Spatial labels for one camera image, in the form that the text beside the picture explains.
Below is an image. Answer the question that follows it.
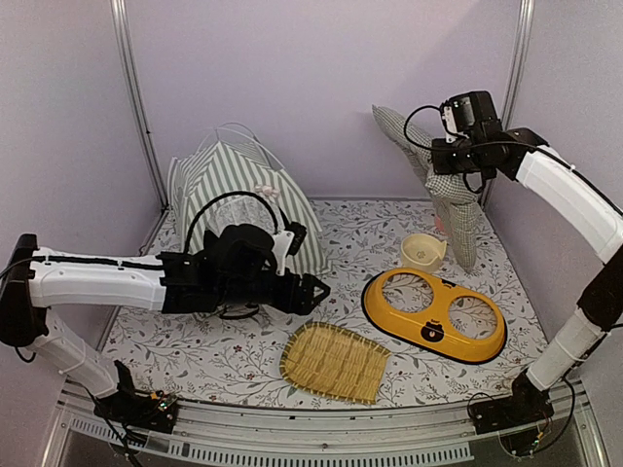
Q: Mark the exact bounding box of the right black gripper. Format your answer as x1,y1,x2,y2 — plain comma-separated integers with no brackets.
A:
431,136,493,173

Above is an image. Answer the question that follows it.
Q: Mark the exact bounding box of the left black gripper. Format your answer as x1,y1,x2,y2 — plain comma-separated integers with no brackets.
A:
217,268,330,315

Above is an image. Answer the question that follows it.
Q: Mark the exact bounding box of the checkered grey cushion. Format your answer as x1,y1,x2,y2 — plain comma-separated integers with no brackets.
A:
372,105,481,273

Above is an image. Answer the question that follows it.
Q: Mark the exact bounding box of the striped green white pet tent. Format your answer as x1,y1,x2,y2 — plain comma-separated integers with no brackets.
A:
167,122,331,275

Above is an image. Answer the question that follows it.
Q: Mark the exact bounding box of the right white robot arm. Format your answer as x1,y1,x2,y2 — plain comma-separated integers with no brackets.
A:
432,117,622,392

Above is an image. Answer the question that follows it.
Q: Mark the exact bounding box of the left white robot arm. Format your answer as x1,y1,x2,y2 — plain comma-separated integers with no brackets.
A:
1,224,330,422

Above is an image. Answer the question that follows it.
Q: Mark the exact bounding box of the pink cat-ear pet bowl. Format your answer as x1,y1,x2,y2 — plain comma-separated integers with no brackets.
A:
434,216,445,234

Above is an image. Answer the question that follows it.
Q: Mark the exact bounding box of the cream ceramic pet bowl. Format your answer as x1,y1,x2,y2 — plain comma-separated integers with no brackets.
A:
400,233,447,273

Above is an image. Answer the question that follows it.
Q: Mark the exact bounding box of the woven bamboo tray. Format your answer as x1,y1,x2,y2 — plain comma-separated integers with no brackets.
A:
279,321,391,405

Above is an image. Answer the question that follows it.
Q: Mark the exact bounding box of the yellow double bowl holder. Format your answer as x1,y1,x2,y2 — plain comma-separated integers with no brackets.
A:
361,268,508,365

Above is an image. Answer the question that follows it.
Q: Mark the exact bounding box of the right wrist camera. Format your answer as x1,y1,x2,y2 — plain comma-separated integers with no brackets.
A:
440,90,502,144

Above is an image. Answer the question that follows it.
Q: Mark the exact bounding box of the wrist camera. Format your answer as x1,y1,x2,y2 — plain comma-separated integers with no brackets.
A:
440,90,502,144
272,222,308,276

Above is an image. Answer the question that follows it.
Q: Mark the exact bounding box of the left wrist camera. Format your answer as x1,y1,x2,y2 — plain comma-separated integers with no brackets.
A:
272,222,308,276

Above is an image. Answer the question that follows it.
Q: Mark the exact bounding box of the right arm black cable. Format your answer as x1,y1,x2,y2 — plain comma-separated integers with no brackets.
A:
402,104,444,150

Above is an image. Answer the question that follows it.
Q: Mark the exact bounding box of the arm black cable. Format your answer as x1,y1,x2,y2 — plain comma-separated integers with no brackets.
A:
183,192,281,254
402,104,444,150

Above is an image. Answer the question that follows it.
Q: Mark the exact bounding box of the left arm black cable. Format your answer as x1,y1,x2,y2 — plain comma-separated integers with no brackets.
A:
183,192,281,254

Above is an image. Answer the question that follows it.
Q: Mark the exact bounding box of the right aluminium frame post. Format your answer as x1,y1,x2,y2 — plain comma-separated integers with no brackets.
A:
480,0,535,205

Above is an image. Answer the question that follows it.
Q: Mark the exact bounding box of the aluminium frame post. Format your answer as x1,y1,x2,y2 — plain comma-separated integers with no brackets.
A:
110,0,168,210
480,0,535,205

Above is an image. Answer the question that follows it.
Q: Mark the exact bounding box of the front aluminium rail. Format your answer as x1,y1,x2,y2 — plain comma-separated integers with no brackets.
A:
41,377,609,467

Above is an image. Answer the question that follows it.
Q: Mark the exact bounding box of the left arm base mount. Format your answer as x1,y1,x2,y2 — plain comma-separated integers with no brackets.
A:
93,360,179,434

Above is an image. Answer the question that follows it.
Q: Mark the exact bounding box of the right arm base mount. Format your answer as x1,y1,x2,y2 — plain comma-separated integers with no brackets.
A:
467,371,554,457

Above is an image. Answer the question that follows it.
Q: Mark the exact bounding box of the left aluminium frame post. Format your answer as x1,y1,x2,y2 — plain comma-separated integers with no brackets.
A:
110,0,168,210

